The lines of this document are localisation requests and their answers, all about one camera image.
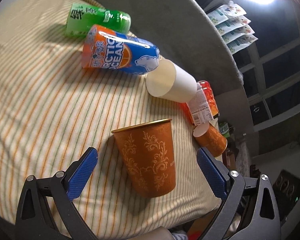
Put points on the floral white pouch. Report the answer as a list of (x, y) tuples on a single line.
[(231, 10), (232, 24), (239, 32), (241, 43)]

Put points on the green small packet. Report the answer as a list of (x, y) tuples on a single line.
[(224, 129)]

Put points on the orange patterned metal cup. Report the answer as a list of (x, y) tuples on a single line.
[(148, 155)]

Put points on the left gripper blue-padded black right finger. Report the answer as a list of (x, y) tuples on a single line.
[(248, 209)]

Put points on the green drink cup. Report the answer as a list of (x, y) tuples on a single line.
[(82, 17)]

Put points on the red orange snack packet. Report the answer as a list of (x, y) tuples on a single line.
[(203, 107)]

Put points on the white paper cup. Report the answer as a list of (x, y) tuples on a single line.
[(169, 81)]

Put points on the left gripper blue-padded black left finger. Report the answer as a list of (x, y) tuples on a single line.
[(34, 219)]

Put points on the orange blue Arctic Ocean cup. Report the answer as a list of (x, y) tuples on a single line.
[(107, 49)]

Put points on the small orange patterned cup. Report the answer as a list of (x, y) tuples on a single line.
[(209, 137)]

